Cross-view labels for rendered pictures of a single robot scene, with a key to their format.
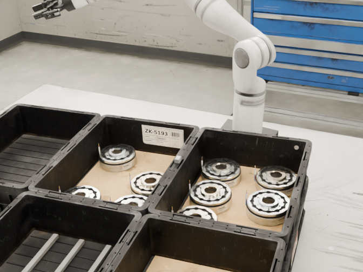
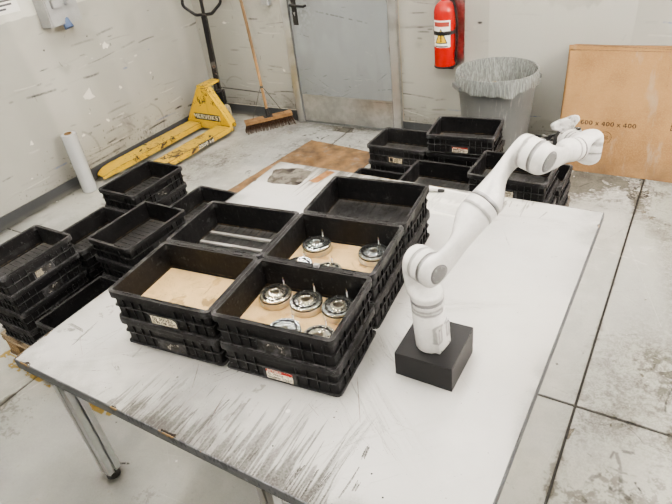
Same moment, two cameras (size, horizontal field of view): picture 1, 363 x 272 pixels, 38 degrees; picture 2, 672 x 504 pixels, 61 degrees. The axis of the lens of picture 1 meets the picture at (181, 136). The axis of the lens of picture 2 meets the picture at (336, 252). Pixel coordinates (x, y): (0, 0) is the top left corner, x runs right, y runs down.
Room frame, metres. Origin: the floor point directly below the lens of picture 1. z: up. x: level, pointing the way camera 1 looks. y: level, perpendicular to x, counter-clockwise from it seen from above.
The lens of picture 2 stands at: (1.36, -1.44, 1.96)
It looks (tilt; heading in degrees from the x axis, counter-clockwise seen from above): 34 degrees down; 98
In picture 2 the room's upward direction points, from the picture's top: 8 degrees counter-clockwise
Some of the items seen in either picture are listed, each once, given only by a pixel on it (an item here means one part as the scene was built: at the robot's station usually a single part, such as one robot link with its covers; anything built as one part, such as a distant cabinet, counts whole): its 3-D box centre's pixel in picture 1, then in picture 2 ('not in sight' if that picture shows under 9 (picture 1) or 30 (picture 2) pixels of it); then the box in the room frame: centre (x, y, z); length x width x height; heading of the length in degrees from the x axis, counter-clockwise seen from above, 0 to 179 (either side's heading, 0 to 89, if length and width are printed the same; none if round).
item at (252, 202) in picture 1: (268, 202); (283, 329); (1.00, -0.20, 0.86); 0.10 x 0.10 x 0.01
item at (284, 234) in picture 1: (236, 176); (292, 298); (1.03, -0.13, 0.92); 0.40 x 0.30 x 0.02; 159
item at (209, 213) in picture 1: (194, 219); (275, 293); (0.95, -0.02, 0.86); 0.10 x 0.10 x 0.01
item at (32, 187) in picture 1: (121, 158); (334, 243); (1.13, 0.15, 0.92); 0.40 x 0.30 x 0.02; 159
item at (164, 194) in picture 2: not in sight; (151, 210); (-0.13, 1.49, 0.37); 0.40 x 0.30 x 0.45; 63
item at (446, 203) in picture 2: not in sight; (447, 201); (1.57, 0.76, 0.70); 0.33 x 0.23 x 0.01; 153
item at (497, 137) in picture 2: not in sight; (464, 162); (1.78, 1.81, 0.37); 0.42 x 0.34 x 0.46; 153
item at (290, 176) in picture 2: not in sight; (288, 175); (0.81, 1.14, 0.71); 0.22 x 0.19 x 0.01; 153
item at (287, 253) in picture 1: (236, 194); (295, 311); (1.03, -0.13, 0.87); 0.40 x 0.30 x 0.11; 159
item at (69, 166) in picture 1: (123, 175); (335, 256); (1.13, 0.15, 0.87); 0.40 x 0.30 x 0.11; 159
